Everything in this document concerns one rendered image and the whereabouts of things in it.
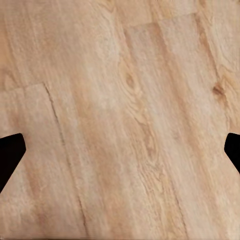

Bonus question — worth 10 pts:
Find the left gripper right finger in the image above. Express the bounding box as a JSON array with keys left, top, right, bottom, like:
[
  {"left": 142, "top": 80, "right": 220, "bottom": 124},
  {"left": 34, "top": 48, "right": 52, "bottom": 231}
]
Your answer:
[{"left": 224, "top": 133, "right": 240, "bottom": 173}]

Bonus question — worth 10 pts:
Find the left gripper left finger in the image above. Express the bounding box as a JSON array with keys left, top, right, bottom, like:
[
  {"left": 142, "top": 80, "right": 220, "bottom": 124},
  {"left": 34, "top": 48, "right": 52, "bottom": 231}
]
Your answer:
[{"left": 0, "top": 133, "right": 26, "bottom": 193}]

